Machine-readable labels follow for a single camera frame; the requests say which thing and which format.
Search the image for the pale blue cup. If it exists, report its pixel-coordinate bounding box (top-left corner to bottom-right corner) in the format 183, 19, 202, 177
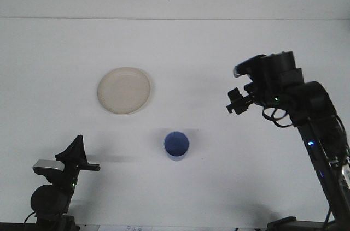
163, 131, 190, 162

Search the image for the pale round plate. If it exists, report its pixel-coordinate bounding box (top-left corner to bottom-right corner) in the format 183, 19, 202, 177
97, 66, 151, 115

